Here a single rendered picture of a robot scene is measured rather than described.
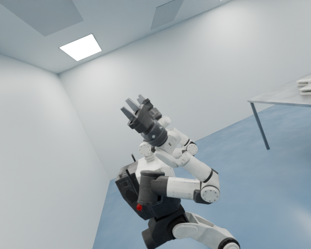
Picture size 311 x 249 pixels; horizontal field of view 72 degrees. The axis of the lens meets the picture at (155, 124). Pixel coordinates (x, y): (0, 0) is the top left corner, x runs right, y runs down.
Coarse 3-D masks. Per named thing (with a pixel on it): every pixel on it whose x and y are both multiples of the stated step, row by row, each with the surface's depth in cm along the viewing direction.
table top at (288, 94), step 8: (296, 80) 335; (280, 88) 326; (288, 88) 306; (296, 88) 288; (256, 96) 343; (264, 96) 321; (272, 96) 301; (280, 96) 284; (288, 96) 269; (296, 96) 255; (304, 96) 243; (280, 104) 261; (288, 104) 246; (296, 104) 233; (304, 104) 221
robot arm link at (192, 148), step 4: (192, 144) 145; (176, 148) 147; (180, 148) 147; (188, 148) 144; (192, 148) 145; (196, 148) 145; (176, 152) 144; (180, 152) 145; (188, 152) 144; (192, 152) 144; (196, 152) 145; (172, 156) 143; (176, 156) 144; (180, 156) 144
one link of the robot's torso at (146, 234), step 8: (168, 216) 120; (176, 216) 121; (184, 216) 126; (152, 224) 123; (160, 224) 119; (144, 232) 124; (152, 232) 119; (160, 232) 120; (144, 240) 121; (152, 240) 120; (160, 240) 120; (168, 240) 122; (152, 248) 121
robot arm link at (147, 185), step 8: (144, 176) 98; (160, 176) 98; (168, 176) 99; (144, 184) 97; (152, 184) 96; (160, 184) 95; (144, 192) 96; (152, 192) 96; (160, 192) 95; (144, 200) 96; (152, 200) 96
